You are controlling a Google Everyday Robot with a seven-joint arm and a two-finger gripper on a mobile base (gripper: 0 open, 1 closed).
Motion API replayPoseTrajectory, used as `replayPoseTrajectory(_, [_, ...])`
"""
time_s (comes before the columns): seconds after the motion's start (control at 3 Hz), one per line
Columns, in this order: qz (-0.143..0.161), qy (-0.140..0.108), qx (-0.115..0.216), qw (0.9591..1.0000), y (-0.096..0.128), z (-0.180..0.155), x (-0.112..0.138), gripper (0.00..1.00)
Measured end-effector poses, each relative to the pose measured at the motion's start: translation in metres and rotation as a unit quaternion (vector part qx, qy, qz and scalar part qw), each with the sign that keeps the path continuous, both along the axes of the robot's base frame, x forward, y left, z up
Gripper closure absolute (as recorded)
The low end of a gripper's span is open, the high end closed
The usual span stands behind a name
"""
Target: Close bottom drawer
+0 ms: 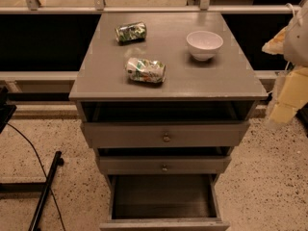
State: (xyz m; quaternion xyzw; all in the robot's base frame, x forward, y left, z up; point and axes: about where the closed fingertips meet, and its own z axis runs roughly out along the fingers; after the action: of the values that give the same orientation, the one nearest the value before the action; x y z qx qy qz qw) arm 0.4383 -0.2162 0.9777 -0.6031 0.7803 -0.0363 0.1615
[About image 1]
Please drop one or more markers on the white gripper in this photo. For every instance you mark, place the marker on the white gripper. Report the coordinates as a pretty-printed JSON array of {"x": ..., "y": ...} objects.
[{"x": 296, "y": 42}]

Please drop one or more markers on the grey drawer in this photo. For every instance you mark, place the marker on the grey drawer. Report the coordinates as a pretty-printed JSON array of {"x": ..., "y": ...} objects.
[
  {"x": 163, "y": 124},
  {"x": 173, "y": 160},
  {"x": 163, "y": 203}
]

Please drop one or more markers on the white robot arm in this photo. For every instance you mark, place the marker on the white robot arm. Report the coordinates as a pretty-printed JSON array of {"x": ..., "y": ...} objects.
[{"x": 291, "y": 42}]

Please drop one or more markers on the grey wooden drawer cabinet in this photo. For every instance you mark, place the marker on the grey wooden drawer cabinet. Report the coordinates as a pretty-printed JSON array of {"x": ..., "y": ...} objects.
[{"x": 226, "y": 77}]

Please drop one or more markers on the white ceramic bowl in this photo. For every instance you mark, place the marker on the white ceramic bowl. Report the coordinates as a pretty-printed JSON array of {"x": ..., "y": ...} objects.
[{"x": 204, "y": 45}]

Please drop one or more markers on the light green crushed can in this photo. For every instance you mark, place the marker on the light green crushed can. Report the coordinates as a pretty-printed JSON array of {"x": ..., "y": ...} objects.
[{"x": 144, "y": 70}]

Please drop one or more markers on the dark green crushed can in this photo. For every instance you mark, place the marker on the dark green crushed can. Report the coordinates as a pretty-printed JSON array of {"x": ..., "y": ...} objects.
[{"x": 130, "y": 32}]

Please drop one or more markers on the black stand leg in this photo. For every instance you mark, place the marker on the black stand leg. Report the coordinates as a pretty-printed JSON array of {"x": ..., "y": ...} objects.
[{"x": 46, "y": 190}]

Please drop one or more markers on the black equipment on left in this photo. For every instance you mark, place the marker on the black equipment on left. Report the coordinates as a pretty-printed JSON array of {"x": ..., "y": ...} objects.
[{"x": 6, "y": 110}]

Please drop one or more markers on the metal railing frame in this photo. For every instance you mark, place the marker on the metal railing frame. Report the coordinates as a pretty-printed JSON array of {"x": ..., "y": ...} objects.
[{"x": 64, "y": 8}]

